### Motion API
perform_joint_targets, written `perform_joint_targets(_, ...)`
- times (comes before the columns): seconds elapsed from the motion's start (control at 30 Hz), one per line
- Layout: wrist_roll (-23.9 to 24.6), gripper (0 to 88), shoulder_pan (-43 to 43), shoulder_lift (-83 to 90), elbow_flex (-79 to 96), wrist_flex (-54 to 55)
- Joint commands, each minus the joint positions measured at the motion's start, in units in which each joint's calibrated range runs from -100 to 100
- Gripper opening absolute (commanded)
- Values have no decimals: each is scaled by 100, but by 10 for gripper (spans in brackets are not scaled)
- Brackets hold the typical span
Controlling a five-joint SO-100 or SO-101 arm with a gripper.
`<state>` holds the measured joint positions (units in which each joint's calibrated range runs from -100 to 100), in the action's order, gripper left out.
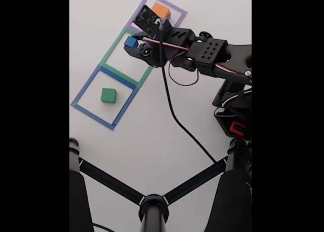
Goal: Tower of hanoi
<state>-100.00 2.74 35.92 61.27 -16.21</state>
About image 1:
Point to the small blue cube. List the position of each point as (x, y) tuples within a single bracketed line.
[(130, 42)]

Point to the purple block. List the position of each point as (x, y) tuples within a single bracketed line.
[(169, 17)]

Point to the orange block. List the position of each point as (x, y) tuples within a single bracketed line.
[(162, 9)]

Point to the green cube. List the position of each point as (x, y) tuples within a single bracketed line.
[(108, 95)]

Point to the red table clamp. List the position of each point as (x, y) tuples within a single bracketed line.
[(232, 127)]

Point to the green square frame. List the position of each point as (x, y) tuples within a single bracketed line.
[(114, 47)]

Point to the purple square frame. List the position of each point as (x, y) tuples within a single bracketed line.
[(181, 14)]

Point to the blue square frame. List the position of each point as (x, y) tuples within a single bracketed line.
[(87, 86)]

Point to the black camera tripod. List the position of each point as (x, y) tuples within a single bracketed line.
[(153, 211)]

